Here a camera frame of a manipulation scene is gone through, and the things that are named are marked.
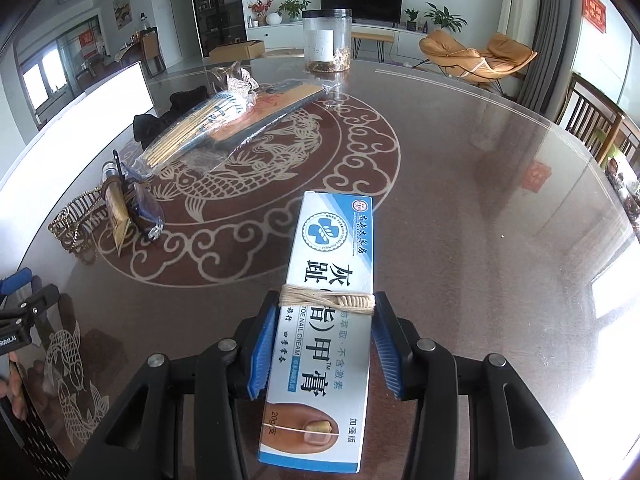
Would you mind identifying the cluttered side table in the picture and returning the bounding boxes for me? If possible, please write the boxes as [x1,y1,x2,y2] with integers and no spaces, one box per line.
[604,154,640,243]

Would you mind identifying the black velvet scrunchie with chain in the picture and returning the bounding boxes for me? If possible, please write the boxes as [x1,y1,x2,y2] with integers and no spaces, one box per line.
[133,86,209,144]

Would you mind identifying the broad-leaf potted plant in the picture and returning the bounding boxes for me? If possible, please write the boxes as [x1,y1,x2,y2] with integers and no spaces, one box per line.
[423,2,469,31]

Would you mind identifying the patterned brown desktop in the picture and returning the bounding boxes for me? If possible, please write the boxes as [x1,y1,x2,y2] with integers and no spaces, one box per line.
[0,51,640,480]

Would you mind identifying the person's left hand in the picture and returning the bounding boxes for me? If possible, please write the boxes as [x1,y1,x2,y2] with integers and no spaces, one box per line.
[0,352,29,421]

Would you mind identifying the blue white cream box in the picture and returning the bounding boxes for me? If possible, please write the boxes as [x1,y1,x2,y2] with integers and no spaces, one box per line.
[257,190,376,475]

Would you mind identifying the leafy plant in vase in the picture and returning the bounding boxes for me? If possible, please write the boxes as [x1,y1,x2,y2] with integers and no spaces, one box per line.
[277,0,311,24]

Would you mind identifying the cardboard box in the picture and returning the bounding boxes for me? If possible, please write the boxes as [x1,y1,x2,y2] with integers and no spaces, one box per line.
[208,38,265,64]

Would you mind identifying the orange lounge chair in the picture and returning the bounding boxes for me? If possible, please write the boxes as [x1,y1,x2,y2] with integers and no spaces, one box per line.
[418,29,539,94]

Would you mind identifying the chopsticks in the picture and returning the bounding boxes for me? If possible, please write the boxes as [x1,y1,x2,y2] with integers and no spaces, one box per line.
[134,86,257,172]

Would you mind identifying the red flower bouquet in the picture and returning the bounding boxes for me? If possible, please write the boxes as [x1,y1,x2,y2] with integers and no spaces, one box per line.
[248,0,276,27]

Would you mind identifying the white television cabinet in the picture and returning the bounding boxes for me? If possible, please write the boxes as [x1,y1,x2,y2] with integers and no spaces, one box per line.
[245,19,432,57]

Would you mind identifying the brown wooden side cabinet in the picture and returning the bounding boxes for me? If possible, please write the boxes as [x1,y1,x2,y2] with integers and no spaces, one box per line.
[139,27,166,79]

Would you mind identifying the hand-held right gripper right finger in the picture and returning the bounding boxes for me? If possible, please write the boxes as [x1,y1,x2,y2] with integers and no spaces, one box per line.
[372,291,586,480]

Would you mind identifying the pearl hair claw clip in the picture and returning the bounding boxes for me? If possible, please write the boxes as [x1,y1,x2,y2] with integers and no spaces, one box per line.
[47,189,109,267]

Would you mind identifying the wooden bench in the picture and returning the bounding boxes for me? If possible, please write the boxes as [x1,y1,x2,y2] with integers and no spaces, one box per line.
[351,29,396,59]

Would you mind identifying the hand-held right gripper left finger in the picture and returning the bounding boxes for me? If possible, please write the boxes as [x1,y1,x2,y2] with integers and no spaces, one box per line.
[67,302,278,480]

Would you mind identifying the bagged orange phone case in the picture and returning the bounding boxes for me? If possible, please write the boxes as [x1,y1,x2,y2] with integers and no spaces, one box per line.
[200,81,327,162]

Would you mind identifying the wooden dining chair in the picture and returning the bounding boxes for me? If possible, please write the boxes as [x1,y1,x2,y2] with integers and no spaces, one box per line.
[554,72,627,162]
[597,114,640,172]

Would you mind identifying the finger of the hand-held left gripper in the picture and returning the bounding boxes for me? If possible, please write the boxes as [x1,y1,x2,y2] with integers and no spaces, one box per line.
[0,268,34,297]
[0,284,60,319]

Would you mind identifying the black mesh fabric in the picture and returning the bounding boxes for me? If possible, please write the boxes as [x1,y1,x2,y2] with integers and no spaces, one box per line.
[0,394,77,480]

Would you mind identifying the beige twine band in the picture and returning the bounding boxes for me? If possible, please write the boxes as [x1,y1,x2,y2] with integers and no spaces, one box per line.
[278,284,376,317]

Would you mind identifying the red wall hanging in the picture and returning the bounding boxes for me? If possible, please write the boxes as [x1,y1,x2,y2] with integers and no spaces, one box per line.
[581,0,607,31]

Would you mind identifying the clear jar with black lid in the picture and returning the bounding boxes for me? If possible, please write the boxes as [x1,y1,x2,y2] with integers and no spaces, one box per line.
[302,8,354,74]

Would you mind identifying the dark glass display cabinet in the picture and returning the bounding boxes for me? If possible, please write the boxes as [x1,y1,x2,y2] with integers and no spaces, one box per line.
[188,0,249,59]

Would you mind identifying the cloth covered air conditioner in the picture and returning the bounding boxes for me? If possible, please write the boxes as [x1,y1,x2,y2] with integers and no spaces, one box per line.
[497,0,544,57]

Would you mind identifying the white door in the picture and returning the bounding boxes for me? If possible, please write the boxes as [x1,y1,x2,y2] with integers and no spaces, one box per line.
[167,0,194,62]

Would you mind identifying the black flat television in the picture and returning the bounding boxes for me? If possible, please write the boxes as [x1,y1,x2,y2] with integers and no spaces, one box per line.
[319,0,404,26]

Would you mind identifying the grey curtain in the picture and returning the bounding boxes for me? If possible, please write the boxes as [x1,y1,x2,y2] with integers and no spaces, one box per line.
[516,0,584,112]

